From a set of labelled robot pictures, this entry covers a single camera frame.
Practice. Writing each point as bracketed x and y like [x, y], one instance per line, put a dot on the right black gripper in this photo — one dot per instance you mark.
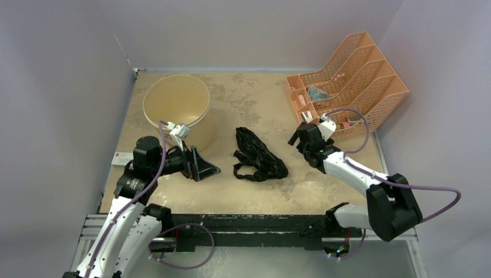
[293, 139]

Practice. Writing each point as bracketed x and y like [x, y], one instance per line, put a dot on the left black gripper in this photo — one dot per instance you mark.
[197, 167]

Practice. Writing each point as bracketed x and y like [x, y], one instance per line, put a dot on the black plastic trash bag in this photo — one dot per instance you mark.
[252, 152]

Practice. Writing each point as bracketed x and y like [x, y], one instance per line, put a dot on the beige round trash bin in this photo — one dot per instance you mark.
[182, 99]

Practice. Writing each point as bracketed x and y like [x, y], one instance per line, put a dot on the orange plastic file organizer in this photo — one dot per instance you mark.
[357, 77]

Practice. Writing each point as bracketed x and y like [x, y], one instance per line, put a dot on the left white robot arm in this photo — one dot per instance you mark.
[132, 222]

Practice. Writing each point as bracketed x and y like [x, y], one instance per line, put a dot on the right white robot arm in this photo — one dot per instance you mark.
[391, 207]

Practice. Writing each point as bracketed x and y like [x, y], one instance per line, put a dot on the white stapler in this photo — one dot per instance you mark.
[306, 116]

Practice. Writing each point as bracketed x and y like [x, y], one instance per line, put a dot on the pink small item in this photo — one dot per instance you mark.
[301, 101]

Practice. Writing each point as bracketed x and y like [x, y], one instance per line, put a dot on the teal packet in organizer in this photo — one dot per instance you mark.
[317, 94]

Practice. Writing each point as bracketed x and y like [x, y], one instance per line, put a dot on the white small box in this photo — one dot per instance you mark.
[121, 158]

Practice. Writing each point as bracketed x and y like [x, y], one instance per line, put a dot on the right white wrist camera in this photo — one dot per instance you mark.
[326, 126]

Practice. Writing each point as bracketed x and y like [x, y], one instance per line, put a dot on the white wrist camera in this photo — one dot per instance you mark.
[178, 133]
[326, 126]

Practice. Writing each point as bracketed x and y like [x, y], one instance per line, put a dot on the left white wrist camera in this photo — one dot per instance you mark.
[178, 133]

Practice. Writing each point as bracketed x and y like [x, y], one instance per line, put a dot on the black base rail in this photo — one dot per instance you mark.
[310, 232]

